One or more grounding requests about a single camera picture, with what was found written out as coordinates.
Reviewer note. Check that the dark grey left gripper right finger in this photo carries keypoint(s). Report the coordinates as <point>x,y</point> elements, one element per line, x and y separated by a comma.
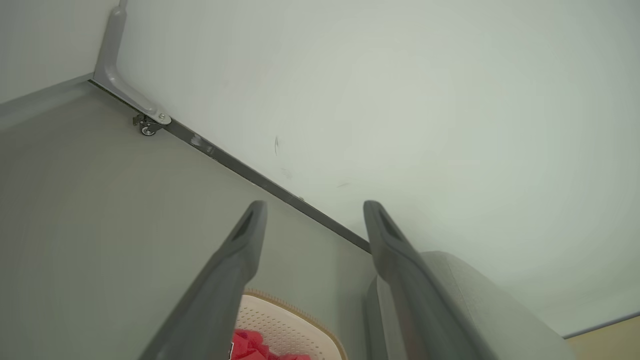
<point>415,300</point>

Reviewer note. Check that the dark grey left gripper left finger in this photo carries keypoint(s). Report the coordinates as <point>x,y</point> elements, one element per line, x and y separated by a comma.
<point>215,300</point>

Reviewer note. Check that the red and white garment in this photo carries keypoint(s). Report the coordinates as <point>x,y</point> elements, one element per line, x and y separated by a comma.
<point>250,347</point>

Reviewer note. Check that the grey fabric sofa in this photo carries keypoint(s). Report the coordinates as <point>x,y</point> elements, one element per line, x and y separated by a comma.
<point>480,305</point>

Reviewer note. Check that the beige perforated laundry basket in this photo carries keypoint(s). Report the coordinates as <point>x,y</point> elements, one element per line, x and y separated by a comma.
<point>290,322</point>

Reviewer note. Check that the black baseboard strip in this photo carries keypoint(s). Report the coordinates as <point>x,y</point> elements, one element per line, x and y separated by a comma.
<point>250,172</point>

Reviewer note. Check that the small black caster wheel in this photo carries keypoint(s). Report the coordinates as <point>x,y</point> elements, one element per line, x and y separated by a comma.
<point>148,129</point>

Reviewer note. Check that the grey baseboard strip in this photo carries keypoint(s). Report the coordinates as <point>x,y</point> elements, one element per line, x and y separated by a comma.
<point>45,92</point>

